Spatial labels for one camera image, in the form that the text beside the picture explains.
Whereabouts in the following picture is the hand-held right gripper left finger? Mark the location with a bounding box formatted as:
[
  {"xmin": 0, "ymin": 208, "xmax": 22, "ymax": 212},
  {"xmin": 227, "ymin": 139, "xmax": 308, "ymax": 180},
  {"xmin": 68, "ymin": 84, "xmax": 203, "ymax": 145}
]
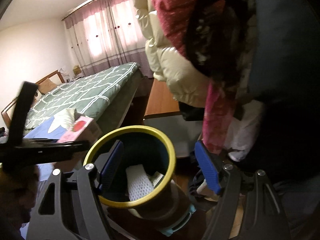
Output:
[{"xmin": 29, "ymin": 140, "xmax": 125, "ymax": 240}]

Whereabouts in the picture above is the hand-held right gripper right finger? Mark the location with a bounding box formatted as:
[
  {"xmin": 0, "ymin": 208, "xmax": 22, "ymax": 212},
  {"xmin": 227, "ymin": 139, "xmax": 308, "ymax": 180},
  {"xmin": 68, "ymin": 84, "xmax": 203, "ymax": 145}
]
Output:
[{"xmin": 194, "ymin": 140, "xmax": 292, "ymax": 240}]

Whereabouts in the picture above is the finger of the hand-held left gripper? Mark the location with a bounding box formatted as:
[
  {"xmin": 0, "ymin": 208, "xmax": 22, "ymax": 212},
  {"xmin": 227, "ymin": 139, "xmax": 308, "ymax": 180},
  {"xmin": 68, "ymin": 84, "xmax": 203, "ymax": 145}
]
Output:
[{"xmin": 24, "ymin": 139, "xmax": 91, "ymax": 161}]

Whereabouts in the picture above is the pink strawberry carton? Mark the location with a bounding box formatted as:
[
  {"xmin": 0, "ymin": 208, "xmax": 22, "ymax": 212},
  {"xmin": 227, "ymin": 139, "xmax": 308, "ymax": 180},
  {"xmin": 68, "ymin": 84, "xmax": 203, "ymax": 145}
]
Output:
[{"xmin": 57, "ymin": 116, "xmax": 97, "ymax": 144}]

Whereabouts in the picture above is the large white foam net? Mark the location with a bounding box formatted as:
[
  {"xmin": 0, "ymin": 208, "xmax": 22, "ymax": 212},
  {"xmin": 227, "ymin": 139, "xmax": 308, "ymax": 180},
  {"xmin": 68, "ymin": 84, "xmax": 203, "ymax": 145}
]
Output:
[{"xmin": 125, "ymin": 164, "xmax": 155, "ymax": 202}]

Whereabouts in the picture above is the yellow-rimmed dark trash bin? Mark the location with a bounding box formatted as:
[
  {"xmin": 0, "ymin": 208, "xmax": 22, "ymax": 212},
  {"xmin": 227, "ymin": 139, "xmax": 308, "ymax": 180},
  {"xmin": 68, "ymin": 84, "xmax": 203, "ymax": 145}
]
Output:
[{"xmin": 82, "ymin": 125, "xmax": 196, "ymax": 237}]

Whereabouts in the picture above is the white printed paper box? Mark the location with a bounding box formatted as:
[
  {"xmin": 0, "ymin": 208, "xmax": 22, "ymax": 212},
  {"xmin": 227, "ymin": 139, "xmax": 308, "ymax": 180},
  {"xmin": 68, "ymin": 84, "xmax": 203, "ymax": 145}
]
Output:
[{"xmin": 150, "ymin": 171, "xmax": 163, "ymax": 188}]

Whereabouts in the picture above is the person's left hand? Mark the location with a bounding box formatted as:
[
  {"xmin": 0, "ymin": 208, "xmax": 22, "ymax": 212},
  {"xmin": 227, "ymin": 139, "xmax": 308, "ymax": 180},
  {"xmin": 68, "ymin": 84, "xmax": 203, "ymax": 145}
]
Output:
[{"xmin": 0, "ymin": 166, "xmax": 40, "ymax": 230}]

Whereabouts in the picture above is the blue star printed tablecloth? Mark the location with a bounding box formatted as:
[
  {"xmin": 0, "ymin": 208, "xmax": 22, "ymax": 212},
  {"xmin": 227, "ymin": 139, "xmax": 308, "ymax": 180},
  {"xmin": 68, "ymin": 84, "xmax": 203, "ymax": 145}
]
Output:
[{"xmin": 24, "ymin": 109, "xmax": 77, "ymax": 180}]

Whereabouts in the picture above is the brown face pillow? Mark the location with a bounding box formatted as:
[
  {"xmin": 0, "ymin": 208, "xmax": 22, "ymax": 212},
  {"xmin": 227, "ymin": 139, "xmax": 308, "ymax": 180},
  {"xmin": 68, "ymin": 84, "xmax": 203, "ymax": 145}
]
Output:
[{"xmin": 37, "ymin": 79, "xmax": 57, "ymax": 95}]

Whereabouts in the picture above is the pink dotted scarf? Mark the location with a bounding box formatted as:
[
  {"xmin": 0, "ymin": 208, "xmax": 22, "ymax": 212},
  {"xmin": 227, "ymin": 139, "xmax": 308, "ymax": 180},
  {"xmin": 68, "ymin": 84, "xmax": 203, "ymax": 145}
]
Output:
[{"xmin": 202, "ymin": 82, "xmax": 237, "ymax": 155}]

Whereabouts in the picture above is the white cloth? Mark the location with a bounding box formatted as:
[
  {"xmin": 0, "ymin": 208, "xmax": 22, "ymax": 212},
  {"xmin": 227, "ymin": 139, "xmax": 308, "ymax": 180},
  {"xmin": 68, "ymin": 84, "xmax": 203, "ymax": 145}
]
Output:
[{"xmin": 224, "ymin": 101, "xmax": 264, "ymax": 162}]

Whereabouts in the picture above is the green checked quilt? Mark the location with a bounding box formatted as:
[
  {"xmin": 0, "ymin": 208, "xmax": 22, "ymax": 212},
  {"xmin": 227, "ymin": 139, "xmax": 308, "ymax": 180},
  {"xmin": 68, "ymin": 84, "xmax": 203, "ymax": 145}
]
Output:
[{"xmin": 25, "ymin": 62, "xmax": 140, "ymax": 130}]

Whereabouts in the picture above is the wooden bed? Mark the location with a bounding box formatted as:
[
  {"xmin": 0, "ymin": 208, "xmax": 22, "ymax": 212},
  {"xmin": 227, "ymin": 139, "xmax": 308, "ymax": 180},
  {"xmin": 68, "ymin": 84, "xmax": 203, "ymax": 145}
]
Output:
[{"xmin": 1, "ymin": 62, "xmax": 148, "ymax": 140}]

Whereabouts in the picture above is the long wooden cabinet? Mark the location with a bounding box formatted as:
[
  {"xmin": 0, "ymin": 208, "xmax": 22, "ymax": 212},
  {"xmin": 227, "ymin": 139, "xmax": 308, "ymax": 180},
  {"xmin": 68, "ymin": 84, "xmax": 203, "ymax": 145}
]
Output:
[{"xmin": 144, "ymin": 79, "xmax": 181, "ymax": 117}]

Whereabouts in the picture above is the pink white curtain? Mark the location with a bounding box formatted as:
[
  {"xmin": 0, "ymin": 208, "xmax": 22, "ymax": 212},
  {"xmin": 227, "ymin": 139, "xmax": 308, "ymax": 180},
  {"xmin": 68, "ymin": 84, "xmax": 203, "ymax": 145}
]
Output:
[{"xmin": 62, "ymin": 0, "xmax": 154, "ymax": 78}]

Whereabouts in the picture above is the cream puffer jacket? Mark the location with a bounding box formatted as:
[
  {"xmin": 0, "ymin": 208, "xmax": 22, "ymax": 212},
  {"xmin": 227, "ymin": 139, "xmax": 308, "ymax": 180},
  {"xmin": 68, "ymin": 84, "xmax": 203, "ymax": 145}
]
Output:
[{"xmin": 131, "ymin": 0, "xmax": 213, "ymax": 105}]

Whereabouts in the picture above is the dark leopard print garment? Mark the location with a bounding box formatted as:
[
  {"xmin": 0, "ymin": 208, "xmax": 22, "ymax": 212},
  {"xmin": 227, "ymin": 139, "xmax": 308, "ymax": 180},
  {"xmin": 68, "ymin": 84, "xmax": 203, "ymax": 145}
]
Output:
[{"xmin": 182, "ymin": 0, "xmax": 253, "ymax": 88}]

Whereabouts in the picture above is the dark blue garment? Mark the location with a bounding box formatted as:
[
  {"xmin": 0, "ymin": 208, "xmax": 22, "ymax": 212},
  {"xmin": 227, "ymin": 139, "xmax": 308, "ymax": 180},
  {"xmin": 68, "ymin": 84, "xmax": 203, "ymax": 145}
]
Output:
[{"xmin": 247, "ymin": 0, "xmax": 320, "ymax": 100}]

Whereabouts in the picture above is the red dotted quilted jacket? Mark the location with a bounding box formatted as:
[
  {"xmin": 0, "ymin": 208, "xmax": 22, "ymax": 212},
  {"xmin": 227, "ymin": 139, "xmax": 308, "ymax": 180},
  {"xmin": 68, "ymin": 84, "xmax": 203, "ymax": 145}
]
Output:
[{"xmin": 141, "ymin": 0, "xmax": 225, "ymax": 58}]

